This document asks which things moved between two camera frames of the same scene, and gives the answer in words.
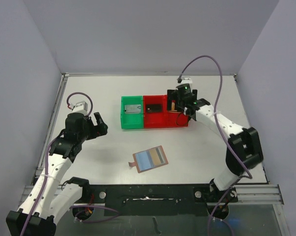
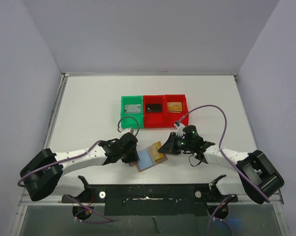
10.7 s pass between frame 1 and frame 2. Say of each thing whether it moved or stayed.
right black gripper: moved
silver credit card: stayed
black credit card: stayed
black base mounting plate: stayed
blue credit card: stayed
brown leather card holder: moved
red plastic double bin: stayed
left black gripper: moved
